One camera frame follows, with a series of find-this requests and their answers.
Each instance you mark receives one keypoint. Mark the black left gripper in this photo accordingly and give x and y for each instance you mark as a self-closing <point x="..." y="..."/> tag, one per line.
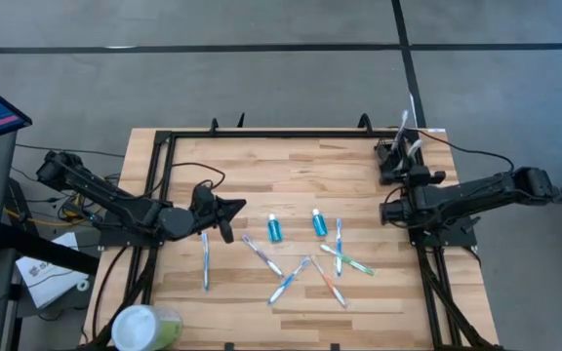
<point x="205" y="207"/>

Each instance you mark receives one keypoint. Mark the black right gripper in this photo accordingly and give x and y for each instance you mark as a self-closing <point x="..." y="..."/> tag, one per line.
<point x="417" y="180"/>

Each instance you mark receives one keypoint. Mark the pale toothbrush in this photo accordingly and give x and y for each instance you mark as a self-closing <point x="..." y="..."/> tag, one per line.
<point x="402" y="124"/>
<point x="415" y="146"/>

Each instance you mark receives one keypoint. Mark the blue white toothbrush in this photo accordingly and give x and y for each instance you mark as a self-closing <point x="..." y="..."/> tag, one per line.
<point x="338" y="244"/>
<point x="205" y="263"/>
<point x="288" y="282"/>

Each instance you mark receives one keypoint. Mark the green toothbrush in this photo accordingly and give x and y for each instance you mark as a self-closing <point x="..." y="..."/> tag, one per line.
<point x="354" y="263"/>

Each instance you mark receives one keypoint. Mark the orange toothbrush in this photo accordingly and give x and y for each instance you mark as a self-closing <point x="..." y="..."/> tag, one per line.
<point x="330" y="283"/>

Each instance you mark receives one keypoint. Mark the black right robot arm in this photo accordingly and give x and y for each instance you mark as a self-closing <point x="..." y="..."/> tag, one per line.
<point x="481" y="191"/>

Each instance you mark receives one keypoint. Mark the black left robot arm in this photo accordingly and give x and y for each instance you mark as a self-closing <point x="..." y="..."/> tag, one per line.
<point x="115" y="197"/>

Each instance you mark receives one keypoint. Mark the black curved clamp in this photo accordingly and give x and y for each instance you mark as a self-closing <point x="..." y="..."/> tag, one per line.
<point x="241" y="121"/>
<point x="214" y="127"/>
<point x="366" y="124"/>

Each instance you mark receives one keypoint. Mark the green canister white lid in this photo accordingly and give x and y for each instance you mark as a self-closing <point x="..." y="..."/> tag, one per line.
<point x="139" y="329"/>

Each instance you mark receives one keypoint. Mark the white tape roll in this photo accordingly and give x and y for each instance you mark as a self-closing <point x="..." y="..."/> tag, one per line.
<point x="84" y="281"/>

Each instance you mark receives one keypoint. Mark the black cart beam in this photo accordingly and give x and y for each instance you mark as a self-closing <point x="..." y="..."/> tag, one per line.
<point x="52" y="251"/>

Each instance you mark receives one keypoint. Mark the white paper box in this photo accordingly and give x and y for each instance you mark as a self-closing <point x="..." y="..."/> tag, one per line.
<point x="47" y="278"/>

